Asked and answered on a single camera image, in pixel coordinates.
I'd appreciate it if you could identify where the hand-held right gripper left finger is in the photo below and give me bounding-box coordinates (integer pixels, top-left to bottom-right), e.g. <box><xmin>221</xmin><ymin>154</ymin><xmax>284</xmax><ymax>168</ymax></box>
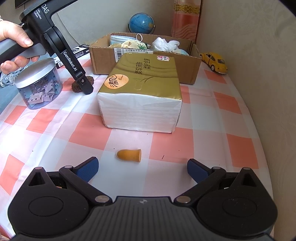
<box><xmin>28</xmin><ymin>156</ymin><xmax>111</xmax><ymax>207</ymax></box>

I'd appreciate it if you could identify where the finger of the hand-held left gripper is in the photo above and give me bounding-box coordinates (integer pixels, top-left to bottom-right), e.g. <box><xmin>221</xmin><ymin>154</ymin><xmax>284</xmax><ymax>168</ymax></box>
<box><xmin>73</xmin><ymin>71</ymin><xmax>94</xmax><ymax>95</ymax></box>

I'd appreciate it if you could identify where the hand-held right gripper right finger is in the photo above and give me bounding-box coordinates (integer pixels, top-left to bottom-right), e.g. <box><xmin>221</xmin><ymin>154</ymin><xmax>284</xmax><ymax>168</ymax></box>
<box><xmin>174</xmin><ymin>159</ymin><xmax>258</xmax><ymax>207</ymax></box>

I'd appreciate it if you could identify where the brown hair scrunchie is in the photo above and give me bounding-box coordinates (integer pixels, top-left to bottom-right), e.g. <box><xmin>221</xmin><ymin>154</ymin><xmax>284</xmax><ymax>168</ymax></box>
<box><xmin>71</xmin><ymin>80</ymin><xmax>87</xmax><ymax>93</ymax></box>

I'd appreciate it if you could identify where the cardboard box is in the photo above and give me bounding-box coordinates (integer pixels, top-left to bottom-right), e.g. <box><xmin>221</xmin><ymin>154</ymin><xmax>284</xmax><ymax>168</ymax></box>
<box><xmin>89</xmin><ymin>33</ymin><xmax>202</xmax><ymax>85</ymax></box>

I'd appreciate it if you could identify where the orange rubber finger cot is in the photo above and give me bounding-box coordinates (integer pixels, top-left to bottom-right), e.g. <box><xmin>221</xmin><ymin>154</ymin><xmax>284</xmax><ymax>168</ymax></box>
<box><xmin>117</xmin><ymin>149</ymin><xmax>142</xmax><ymax>162</ymax></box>

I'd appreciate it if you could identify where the blue face mask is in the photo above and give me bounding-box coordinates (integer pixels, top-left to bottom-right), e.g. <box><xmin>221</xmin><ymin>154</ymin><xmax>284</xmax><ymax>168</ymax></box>
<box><xmin>110</xmin><ymin>35</ymin><xmax>139</xmax><ymax>46</ymax></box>

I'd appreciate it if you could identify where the cream floral sachet bag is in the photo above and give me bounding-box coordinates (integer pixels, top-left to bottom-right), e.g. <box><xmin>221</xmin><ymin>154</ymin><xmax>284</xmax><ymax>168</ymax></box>
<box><xmin>121</xmin><ymin>40</ymin><xmax>152</xmax><ymax>50</ymax></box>

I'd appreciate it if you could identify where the white plastic bag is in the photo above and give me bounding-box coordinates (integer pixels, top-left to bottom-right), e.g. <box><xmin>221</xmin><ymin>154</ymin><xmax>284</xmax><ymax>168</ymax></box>
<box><xmin>151</xmin><ymin>37</ymin><xmax>180</xmax><ymax>51</ymax></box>

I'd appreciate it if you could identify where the person's left hand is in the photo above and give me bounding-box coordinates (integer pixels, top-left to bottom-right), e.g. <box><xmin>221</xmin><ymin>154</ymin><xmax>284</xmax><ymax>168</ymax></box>
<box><xmin>0</xmin><ymin>20</ymin><xmax>40</xmax><ymax>73</ymax></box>

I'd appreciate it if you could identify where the black and white carton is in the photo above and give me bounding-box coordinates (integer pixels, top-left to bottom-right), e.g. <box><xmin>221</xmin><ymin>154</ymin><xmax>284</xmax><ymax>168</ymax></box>
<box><xmin>54</xmin><ymin>44</ymin><xmax>90</xmax><ymax>69</ymax></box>

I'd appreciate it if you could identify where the pink white checkered tablecloth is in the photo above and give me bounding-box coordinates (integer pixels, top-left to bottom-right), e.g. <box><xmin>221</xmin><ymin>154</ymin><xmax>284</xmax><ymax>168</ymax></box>
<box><xmin>0</xmin><ymin>52</ymin><xmax>273</xmax><ymax>241</ymax></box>

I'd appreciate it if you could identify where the clear plastic jar with lid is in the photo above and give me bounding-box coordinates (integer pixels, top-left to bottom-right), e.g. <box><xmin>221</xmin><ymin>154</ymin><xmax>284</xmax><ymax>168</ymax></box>
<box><xmin>14</xmin><ymin>58</ymin><xmax>64</xmax><ymax>110</ymax></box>

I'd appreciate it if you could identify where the gold tissue pack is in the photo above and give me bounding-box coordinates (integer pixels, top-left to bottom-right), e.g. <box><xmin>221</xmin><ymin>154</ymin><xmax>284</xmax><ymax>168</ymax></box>
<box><xmin>97</xmin><ymin>53</ymin><xmax>183</xmax><ymax>134</ymax></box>

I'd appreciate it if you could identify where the blue desk globe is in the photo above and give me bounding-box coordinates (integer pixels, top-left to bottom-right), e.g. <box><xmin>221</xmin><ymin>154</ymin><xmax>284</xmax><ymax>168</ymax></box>
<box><xmin>128</xmin><ymin>13</ymin><xmax>155</xmax><ymax>34</ymax></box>

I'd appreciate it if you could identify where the yellow toy car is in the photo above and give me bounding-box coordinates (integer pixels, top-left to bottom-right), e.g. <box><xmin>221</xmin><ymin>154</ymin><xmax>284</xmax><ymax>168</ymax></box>
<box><xmin>199</xmin><ymin>52</ymin><xmax>228</xmax><ymax>75</ymax></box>

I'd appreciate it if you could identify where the grey white coiled cord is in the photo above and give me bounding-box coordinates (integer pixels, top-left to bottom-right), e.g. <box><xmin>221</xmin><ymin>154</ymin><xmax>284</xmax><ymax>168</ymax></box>
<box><xmin>0</xmin><ymin>71</ymin><xmax>20</xmax><ymax>88</ymax></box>

